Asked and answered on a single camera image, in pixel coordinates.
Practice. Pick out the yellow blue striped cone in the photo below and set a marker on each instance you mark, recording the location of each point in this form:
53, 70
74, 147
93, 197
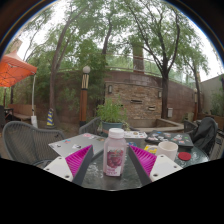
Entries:
50, 118

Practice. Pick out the black laptop with stickers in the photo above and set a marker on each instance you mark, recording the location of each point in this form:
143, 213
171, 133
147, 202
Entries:
170, 138

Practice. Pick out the pink drink bottle white cap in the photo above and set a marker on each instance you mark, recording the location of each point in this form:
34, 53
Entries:
114, 156

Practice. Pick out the grey wall box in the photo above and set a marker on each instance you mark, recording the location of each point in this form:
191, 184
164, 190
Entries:
170, 112

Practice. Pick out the wooden bench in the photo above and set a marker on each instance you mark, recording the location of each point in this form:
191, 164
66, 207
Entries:
21, 111

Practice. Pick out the silver laptop with stickers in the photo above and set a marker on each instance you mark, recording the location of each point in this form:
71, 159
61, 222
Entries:
76, 143

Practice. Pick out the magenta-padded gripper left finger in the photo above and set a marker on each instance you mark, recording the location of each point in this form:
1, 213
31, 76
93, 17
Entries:
77, 160

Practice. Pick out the green potted plant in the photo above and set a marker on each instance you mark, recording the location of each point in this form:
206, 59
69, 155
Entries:
111, 115

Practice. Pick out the globe-topped wooden lamp post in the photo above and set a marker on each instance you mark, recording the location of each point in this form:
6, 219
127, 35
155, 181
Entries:
84, 103

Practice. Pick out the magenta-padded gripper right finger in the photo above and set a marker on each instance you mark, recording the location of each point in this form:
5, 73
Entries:
146, 159

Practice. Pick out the flat round red coaster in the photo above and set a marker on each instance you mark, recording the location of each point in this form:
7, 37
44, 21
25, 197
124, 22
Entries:
184, 156

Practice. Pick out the orange patio umbrella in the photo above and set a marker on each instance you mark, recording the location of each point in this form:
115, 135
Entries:
15, 68

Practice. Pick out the small sticker-covered card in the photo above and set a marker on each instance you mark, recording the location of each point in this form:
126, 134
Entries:
132, 144

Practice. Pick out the slim wooden lamp post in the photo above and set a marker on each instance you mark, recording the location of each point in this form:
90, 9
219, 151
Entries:
195, 105

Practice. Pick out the white ceramic mug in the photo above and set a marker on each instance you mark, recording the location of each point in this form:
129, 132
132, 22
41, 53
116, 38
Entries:
168, 150

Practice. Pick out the white sticker-covered book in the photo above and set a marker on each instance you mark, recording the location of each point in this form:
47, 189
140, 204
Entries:
135, 134

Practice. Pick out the grey chair holding jacket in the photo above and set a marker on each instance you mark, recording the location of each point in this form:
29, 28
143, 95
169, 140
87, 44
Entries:
218, 148

